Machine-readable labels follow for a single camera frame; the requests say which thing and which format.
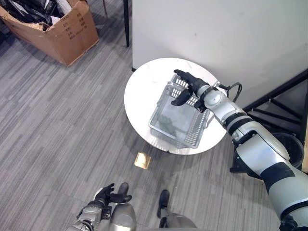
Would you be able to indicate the round white table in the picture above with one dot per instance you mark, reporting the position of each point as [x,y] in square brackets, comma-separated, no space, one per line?
[144,96]

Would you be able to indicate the brown cardboard box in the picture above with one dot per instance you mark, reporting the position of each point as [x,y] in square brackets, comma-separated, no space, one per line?
[67,36]

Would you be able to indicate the black plastic bags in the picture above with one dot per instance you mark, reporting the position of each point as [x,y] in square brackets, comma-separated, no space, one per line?
[31,10]

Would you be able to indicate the grey plastic mesh basket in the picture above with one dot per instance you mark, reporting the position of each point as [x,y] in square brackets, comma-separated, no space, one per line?
[192,125]

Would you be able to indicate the silver left robot leg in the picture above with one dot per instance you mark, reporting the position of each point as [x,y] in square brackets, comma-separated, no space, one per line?
[124,216]

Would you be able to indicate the silver robot leg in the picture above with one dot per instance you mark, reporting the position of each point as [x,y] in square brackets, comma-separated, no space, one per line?
[124,216]
[176,222]

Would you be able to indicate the black metal pole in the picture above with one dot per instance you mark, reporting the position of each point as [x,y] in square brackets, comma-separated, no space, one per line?
[126,24]

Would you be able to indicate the black metal floor frame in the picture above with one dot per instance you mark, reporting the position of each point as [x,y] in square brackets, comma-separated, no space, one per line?
[274,115]

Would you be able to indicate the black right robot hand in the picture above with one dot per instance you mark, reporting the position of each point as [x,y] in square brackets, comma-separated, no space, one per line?
[195,82]

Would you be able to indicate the black round bin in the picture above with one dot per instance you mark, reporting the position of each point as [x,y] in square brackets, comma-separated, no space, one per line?
[292,146]

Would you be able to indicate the dark green vegetable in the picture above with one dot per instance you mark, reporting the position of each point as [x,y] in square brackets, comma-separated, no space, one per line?
[167,123]

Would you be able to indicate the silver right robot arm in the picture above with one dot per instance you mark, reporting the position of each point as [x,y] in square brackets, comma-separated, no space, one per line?
[260,149]

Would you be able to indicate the brass floor socket plate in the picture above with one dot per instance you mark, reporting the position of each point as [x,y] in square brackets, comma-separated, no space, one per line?
[143,160]

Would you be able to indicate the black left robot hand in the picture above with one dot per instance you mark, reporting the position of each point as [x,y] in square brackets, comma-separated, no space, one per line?
[115,197]

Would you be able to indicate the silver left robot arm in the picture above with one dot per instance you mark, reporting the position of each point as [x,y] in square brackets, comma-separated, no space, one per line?
[92,211]

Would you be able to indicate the silver right robot leg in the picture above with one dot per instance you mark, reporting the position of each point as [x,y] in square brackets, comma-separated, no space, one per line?
[176,222]

